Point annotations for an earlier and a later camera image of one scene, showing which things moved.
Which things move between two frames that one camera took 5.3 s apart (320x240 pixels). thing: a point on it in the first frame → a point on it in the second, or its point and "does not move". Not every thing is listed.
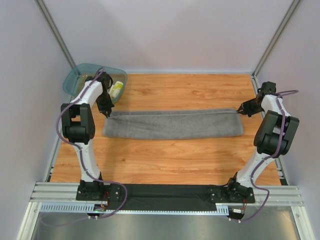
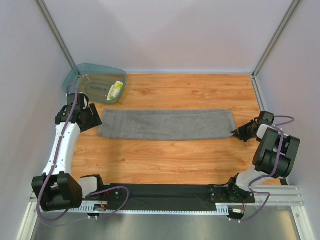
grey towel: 154,125 does not move
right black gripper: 246,109 → 247,129
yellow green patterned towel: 114,90 does not move
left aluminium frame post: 51,24 does not move
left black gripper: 105,108 → 92,118
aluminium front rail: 61,197 does not move
